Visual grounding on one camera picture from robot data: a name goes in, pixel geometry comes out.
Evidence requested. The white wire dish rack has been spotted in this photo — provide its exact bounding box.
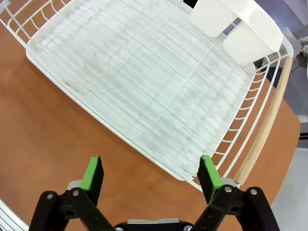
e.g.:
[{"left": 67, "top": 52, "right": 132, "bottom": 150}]
[{"left": 0, "top": 0, "right": 294, "bottom": 192}]

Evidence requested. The white plastic cutlery holder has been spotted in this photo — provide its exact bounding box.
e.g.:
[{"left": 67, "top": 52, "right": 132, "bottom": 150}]
[{"left": 190, "top": 0, "right": 283, "bottom": 66}]

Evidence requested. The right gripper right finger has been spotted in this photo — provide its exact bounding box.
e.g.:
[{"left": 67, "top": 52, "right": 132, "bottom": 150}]
[{"left": 190, "top": 155, "right": 281, "bottom": 231}]

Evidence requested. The white plastic drain tray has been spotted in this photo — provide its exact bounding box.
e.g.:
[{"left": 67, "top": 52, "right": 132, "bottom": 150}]
[{"left": 25, "top": 2, "right": 256, "bottom": 182}]

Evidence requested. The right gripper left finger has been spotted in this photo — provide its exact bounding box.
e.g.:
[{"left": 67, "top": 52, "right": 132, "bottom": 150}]
[{"left": 28, "top": 155, "right": 116, "bottom": 231}]

